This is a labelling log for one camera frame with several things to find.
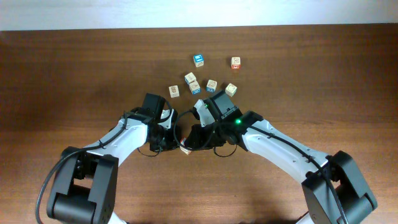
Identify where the wooden block red H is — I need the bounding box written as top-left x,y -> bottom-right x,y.
180,138 -> 191,155

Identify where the wooden block green N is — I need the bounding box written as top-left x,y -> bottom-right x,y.
224,83 -> 238,97

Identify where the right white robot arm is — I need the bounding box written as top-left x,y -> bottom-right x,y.
184,108 -> 378,223

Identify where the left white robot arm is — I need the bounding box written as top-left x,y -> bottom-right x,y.
35,108 -> 178,224

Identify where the wooden block green B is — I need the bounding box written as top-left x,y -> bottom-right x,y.
169,85 -> 180,98

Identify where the wooden block blue D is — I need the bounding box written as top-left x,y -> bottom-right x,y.
189,81 -> 201,95

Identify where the wooden block blue F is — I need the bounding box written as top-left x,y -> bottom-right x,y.
206,80 -> 218,93

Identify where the plain wooden block I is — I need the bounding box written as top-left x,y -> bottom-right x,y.
184,72 -> 197,85

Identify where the wooden block blue top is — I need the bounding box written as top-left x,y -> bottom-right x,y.
193,54 -> 204,67

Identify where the wooden block red E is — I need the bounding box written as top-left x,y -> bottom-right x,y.
231,57 -> 241,69

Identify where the right black cable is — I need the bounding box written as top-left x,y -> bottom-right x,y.
172,108 -> 239,158

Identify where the black cable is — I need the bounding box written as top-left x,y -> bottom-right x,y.
172,108 -> 239,158
35,99 -> 175,224

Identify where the left black cable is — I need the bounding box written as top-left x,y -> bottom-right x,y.
35,99 -> 175,224

